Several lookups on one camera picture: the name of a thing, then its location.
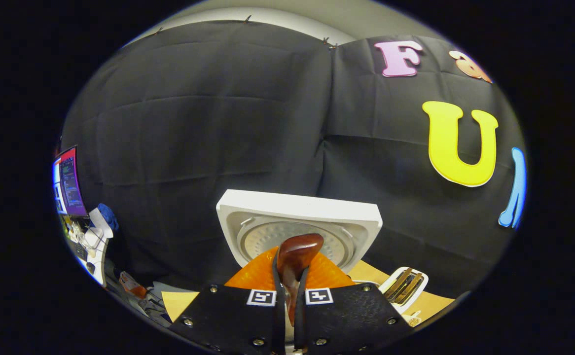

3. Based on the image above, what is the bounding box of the black backdrop cloth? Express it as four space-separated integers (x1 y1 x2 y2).
61 20 527 306

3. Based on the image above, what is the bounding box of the brown wooden spoon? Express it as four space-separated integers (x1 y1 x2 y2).
276 233 324 326

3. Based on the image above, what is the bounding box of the computer monitor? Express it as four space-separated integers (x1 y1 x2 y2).
53 145 88 217

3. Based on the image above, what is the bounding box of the white rice cooker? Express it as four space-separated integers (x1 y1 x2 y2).
216 189 383 274

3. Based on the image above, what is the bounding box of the white toaster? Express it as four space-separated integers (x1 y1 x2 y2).
379 267 429 327

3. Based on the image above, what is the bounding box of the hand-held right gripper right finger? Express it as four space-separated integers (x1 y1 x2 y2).
293 251 414 355

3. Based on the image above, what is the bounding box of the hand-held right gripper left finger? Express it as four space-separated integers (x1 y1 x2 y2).
168 246 286 355

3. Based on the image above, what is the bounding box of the blue cloth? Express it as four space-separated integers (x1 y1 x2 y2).
97 203 119 232

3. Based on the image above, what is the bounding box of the brown bread slice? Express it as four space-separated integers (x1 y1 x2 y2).
394 274 425 304
385 270 414 299

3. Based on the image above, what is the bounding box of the white stand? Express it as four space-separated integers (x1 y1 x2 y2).
84 208 114 286

